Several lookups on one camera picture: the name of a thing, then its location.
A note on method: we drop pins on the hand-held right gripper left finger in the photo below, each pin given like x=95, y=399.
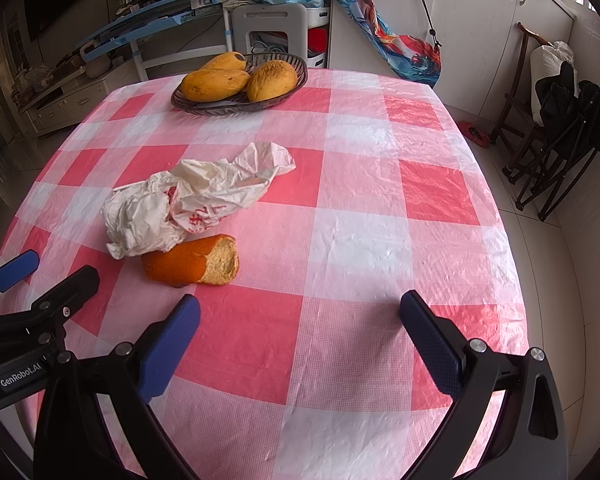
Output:
x=170, y=345

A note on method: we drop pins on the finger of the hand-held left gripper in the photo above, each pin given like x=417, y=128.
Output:
x=65, y=295
x=15, y=270

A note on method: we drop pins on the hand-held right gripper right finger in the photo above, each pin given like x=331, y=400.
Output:
x=430, y=340

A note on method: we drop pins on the orange crust bread piece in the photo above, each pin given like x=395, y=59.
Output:
x=180, y=262

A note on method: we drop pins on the white plastic bag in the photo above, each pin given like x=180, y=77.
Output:
x=215, y=205

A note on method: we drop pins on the pink checked tablecloth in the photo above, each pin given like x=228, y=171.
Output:
x=360, y=220

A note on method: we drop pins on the cream television cabinet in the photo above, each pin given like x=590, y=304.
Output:
x=60, y=105

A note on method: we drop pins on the red slipper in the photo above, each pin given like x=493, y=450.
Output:
x=472, y=133

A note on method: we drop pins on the wooden chair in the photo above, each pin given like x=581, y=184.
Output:
x=510, y=110

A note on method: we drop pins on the dark woven basket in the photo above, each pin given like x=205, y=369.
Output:
x=230, y=105

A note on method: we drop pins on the yellow mango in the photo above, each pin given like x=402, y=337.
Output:
x=223, y=62
x=271, y=80
x=215, y=85

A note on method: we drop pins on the blue study desk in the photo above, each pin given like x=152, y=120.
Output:
x=130, y=20

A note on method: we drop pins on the black folding chair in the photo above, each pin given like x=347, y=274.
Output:
x=585, y=110

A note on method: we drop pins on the white sack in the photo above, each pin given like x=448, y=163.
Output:
x=547, y=65

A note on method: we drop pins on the colourful printed bag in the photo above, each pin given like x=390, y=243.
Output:
x=380, y=35

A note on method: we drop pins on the white cabinet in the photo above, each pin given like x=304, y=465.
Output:
x=480, y=35

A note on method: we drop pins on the white plastic stool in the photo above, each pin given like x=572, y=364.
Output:
x=270, y=15

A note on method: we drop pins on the black wall television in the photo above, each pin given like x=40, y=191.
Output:
x=55, y=0

